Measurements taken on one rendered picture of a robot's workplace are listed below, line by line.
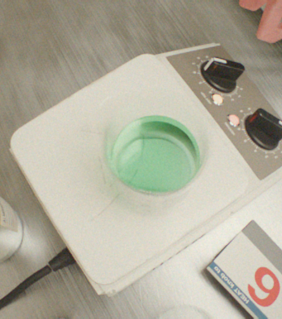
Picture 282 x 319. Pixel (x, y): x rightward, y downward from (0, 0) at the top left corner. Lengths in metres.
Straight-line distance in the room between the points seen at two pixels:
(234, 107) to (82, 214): 0.14
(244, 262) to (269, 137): 0.10
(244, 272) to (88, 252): 0.13
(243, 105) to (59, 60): 0.18
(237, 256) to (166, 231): 0.09
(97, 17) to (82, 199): 0.22
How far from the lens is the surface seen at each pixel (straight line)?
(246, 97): 0.35
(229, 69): 0.34
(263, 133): 0.33
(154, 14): 0.43
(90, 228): 0.27
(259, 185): 0.30
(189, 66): 0.34
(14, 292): 0.35
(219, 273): 0.32
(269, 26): 0.28
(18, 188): 0.38
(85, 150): 0.28
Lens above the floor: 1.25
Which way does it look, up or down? 73 degrees down
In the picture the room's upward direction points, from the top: 2 degrees counter-clockwise
